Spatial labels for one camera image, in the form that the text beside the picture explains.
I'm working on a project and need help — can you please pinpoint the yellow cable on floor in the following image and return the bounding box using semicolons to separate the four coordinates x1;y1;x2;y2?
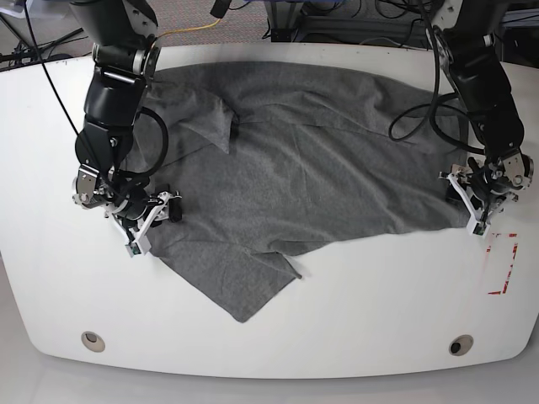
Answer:
157;15;221;41

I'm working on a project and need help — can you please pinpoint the table cable grommet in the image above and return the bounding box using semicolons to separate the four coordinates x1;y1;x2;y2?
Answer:
81;332;106;353
449;334;474;357

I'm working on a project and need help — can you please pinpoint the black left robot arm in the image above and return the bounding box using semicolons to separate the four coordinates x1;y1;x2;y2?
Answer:
430;1;532;209

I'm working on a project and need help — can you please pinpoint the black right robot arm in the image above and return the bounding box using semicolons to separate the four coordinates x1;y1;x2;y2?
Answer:
69;1;169;230

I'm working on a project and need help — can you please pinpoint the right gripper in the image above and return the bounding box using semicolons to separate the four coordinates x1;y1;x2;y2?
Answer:
72;164;183;230

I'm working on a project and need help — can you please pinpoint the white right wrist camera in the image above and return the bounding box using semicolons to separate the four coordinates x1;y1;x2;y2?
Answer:
107;195;182;258

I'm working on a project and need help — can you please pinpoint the left table cable grommet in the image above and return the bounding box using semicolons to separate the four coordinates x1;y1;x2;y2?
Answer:
81;332;106;353

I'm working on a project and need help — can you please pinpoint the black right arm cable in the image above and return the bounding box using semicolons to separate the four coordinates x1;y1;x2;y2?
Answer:
23;0;170;199

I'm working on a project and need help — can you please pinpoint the red tape rectangle marking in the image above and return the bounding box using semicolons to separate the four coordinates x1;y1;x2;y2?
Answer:
481;233;519;295

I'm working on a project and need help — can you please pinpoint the grey T-shirt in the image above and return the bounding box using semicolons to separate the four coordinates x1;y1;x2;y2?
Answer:
144;61;468;322

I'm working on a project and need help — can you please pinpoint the black tripod stand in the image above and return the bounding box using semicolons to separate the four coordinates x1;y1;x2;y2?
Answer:
1;15;87;72

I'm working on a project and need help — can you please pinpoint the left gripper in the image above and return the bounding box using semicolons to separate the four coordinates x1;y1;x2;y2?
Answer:
446;145;533;210

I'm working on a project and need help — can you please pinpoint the right table cable grommet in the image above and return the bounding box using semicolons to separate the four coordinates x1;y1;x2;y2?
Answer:
449;334;474;357

